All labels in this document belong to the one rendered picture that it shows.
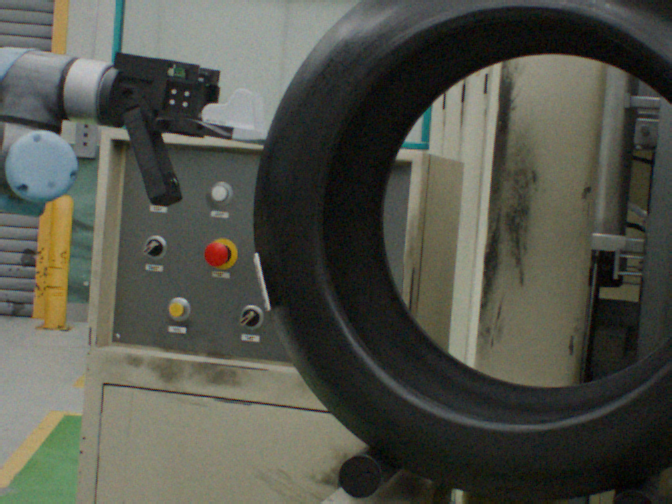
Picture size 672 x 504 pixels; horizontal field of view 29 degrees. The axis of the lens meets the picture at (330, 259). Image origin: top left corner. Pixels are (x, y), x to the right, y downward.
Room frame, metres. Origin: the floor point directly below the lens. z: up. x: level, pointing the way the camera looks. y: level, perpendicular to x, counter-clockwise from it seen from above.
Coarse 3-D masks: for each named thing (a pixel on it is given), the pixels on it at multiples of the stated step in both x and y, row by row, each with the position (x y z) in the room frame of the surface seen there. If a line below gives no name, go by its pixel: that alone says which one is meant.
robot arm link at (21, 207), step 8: (0, 120) 1.53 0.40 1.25; (8, 120) 1.52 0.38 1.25; (16, 120) 1.51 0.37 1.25; (24, 120) 1.51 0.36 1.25; (32, 120) 1.51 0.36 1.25; (32, 128) 1.51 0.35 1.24; (40, 128) 1.52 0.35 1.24; (48, 128) 1.53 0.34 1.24; (56, 128) 1.54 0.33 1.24; (0, 200) 1.51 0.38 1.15; (8, 200) 1.51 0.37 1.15; (16, 200) 1.51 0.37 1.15; (24, 200) 1.51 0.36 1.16; (0, 208) 1.51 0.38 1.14; (8, 208) 1.51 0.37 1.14; (16, 208) 1.51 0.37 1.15; (24, 208) 1.51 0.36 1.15; (32, 208) 1.52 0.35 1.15; (40, 208) 1.53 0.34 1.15; (32, 216) 1.53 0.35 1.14; (40, 216) 1.55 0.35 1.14
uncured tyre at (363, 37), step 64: (384, 0) 1.35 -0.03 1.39; (448, 0) 1.31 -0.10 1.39; (512, 0) 1.29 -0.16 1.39; (576, 0) 1.28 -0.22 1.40; (640, 0) 1.27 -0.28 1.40; (320, 64) 1.36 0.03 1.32; (384, 64) 1.32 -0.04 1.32; (448, 64) 1.59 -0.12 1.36; (640, 64) 1.53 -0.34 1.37; (320, 128) 1.34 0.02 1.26; (384, 128) 1.61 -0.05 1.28; (256, 192) 1.40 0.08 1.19; (320, 192) 1.35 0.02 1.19; (384, 192) 1.63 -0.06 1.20; (320, 256) 1.34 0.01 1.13; (384, 256) 1.62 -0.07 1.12; (320, 320) 1.34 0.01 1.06; (384, 320) 1.60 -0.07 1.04; (320, 384) 1.36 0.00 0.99; (384, 384) 1.32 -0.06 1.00; (448, 384) 1.58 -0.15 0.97; (512, 384) 1.57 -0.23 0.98; (640, 384) 1.27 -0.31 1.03; (384, 448) 1.35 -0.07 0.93; (448, 448) 1.30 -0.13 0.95; (512, 448) 1.28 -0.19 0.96; (576, 448) 1.27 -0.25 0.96; (640, 448) 1.26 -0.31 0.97
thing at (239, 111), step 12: (240, 96) 1.47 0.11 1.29; (252, 96) 1.47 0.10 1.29; (204, 108) 1.48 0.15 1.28; (216, 108) 1.47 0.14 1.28; (228, 108) 1.47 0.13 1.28; (240, 108) 1.47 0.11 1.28; (252, 108) 1.46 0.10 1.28; (204, 120) 1.47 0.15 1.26; (228, 120) 1.47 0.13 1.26; (240, 120) 1.47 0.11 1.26; (252, 120) 1.46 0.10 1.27; (240, 132) 1.46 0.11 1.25; (252, 132) 1.46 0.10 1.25; (264, 132) 1.46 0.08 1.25
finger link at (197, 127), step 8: (168, 120) 1.49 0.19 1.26; (184, 120) 1.46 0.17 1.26; (192, 120) 1.46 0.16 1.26; (168, 128) 1.46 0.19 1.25; (176, 128) 1.46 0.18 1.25; (184, 128) 1.46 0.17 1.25; (192, 128) 1.45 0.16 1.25; (200, 128) 1.46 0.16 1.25; (208, 128) 1.45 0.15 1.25; (216, 128) 1.46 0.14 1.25; (224, 128) 1.46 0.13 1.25; (232, 128) 1.46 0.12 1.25; (208, 136) 1.45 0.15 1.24; (216, 136) 1.46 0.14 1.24; (224, 136) 1.46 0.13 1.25
